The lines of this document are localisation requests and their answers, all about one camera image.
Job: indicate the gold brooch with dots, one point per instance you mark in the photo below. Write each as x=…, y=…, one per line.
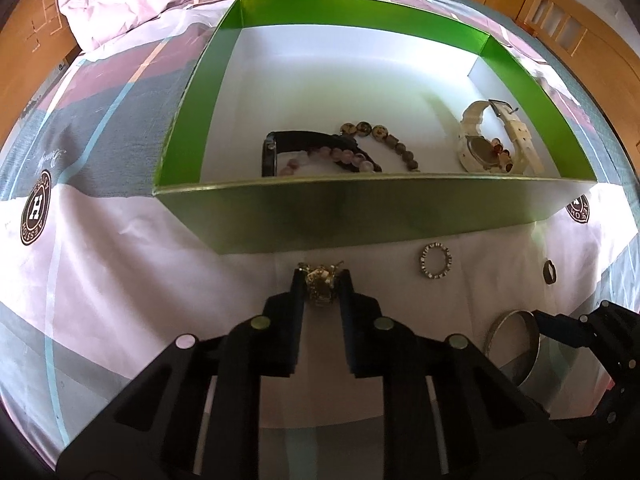
x=320, y=281

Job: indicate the green cardboard box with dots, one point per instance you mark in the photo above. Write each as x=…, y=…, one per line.
x=395, y=79

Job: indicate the black wrist band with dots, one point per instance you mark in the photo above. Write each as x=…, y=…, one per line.
x=290, y=141

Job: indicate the wooden wardrobe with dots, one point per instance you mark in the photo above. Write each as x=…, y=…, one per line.
x=594, y=52

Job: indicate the patterned bed sheet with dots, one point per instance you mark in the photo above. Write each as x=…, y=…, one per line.
x=97, y=276

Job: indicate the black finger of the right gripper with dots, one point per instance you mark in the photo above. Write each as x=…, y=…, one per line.
x=563, y=329

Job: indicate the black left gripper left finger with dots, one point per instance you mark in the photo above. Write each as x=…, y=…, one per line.
x=193, y=412

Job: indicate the wooden headboard panel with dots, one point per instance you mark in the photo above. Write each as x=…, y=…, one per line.
x=35, y=37

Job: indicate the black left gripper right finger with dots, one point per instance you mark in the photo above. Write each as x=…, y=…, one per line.
x=448, y=412

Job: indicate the silver bangle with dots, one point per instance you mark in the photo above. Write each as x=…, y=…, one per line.
x=513, y=345

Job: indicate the white wrist watch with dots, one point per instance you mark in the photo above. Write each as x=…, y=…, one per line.
x=478, y=154

